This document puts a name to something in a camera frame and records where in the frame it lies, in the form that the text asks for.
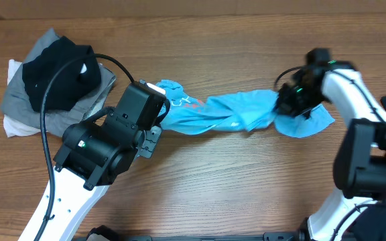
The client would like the light blue printed t-shirt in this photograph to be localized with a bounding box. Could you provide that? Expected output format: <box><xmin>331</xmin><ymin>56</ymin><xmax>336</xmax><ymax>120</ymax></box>
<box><xmin>156</xmin><ymin>80</ymin><xmax>334</xmax><ymax>138</ymax></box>

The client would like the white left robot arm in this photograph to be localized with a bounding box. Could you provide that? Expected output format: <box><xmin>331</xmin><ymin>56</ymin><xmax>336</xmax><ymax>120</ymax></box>
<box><xmin>20</xmin><ymin>108</ymin><xmax>164</xmax><ymax>240</ymax></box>

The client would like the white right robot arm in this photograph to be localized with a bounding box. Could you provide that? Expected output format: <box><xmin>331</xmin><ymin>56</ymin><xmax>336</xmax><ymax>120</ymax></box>
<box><xmin>263</xmin><ymin>48</ymin><xmax>386</xmax><ymax>240</ymax></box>

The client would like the black folded garment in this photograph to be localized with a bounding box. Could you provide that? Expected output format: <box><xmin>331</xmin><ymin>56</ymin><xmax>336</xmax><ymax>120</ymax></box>
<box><xmin>22</xmin><ymin>37</ymin><xmax>101</xmax><ymax>112</ymax></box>

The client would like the white folded garment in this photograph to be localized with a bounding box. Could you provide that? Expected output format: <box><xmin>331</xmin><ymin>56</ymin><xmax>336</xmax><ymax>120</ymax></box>
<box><xmin>3</xmin><ymin>59</ymin><xmax>40</xmax><ymax>138</ymax></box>

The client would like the grey folded garment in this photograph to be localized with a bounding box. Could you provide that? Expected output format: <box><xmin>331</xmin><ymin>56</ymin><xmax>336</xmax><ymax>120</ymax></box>
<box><xmin>1</xmin><ymin>28</ymin><xmax>116</xmax><ymax>137</ymax></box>

